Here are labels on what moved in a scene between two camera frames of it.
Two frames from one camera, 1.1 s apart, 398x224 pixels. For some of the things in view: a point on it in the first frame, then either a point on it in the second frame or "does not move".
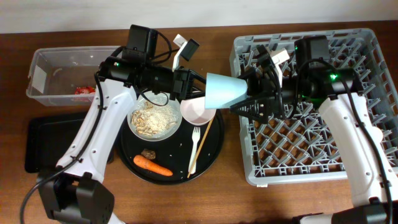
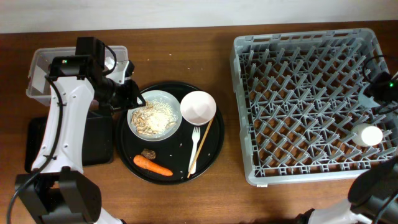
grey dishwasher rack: [304, 146] does not move
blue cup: [222, 90] to [366, 102]
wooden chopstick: [200, 147] does not move
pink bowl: [193, 111] does not move
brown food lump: [149, 154] does not move
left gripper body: [181, 76] to [124, 96]
